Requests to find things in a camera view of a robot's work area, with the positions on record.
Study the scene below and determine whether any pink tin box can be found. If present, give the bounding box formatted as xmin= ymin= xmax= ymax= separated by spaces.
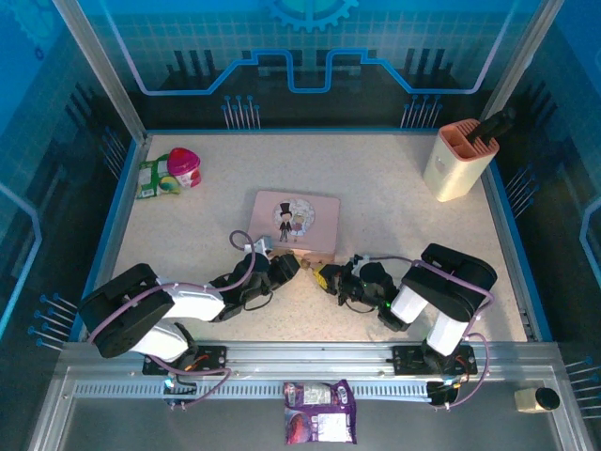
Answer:
xmin=247 ymin=190 xmax=342 ymax=263

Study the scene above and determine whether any pink lidded cup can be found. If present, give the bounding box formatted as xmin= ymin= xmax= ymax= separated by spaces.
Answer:
xmin=167 ymin=147 xmax=203 ymax=189

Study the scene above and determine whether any cream knife block holder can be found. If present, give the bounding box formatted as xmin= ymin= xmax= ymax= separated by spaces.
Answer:
xmin=422 ymin=119 xmax=500 ymax=203

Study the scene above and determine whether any purple snack packet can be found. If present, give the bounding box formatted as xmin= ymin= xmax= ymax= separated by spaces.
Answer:
xmin=283 ymin=379 xmax=358 ymax=445

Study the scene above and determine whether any green snack packet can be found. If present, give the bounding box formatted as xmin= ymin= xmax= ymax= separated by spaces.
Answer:
xmin=136 ymin=154 xmax=182 ymax=198

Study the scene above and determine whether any cream device with black lens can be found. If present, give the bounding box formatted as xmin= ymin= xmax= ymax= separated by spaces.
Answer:
xmin=514 ymin=385 xmax=562 ymax=414

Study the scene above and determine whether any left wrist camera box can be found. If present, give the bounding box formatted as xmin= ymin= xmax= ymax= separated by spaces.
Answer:
xmin=241 ymin=236 xmax=274 ymax=257

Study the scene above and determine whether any aluminium front frame rail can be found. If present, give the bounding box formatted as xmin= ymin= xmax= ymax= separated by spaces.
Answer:
xmin=60 ymin=341 xmax=560 ymax=368

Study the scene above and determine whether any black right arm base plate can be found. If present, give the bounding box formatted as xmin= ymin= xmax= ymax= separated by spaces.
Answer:
xmin=392 ymin=345 xmax=478 ymax=377

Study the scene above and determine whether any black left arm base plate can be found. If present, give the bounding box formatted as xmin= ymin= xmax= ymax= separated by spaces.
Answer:
xmin=143 ymin=345 xmax=229 ymax=377

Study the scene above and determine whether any slotted grey cable duct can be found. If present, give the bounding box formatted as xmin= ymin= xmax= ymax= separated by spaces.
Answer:
xmin=74 ymin=380 xmax=431 ymax=400

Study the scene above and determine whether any black knife handle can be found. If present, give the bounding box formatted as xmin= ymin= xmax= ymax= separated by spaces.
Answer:
xmin=469 ymin=107 xmax=516 ymax=145

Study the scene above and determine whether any aluminium corner post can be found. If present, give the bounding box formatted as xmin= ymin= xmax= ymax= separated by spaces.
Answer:
xmin=481 ymin=0 xmax=562 ymax=123
xmin=51 ymin=0 xmax=149 ymax=142

